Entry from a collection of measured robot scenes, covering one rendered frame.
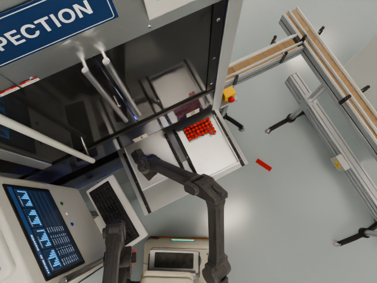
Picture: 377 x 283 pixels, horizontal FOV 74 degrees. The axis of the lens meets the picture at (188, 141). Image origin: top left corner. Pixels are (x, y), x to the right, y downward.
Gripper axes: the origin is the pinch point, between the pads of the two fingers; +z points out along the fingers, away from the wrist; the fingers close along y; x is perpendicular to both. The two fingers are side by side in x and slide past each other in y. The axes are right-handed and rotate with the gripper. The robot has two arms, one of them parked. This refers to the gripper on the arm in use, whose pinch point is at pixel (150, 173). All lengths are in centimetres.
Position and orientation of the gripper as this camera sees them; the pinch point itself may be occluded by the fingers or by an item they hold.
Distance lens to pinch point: 151.7
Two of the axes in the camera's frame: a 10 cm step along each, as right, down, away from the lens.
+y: -6.8, -6.9, 2.5
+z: 0.6, 2.8, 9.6
